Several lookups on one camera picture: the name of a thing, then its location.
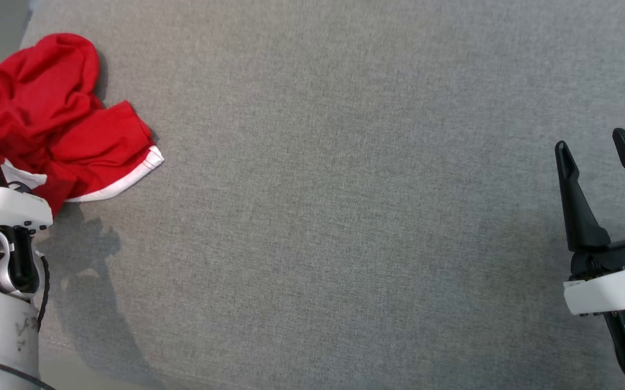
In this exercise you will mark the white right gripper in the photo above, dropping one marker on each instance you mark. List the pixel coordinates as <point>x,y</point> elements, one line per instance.
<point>616,287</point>

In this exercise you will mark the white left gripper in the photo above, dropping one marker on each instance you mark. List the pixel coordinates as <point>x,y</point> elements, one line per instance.
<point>3,208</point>

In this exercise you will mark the red shorts with white stripe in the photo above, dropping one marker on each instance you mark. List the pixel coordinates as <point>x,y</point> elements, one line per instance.
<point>63,119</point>

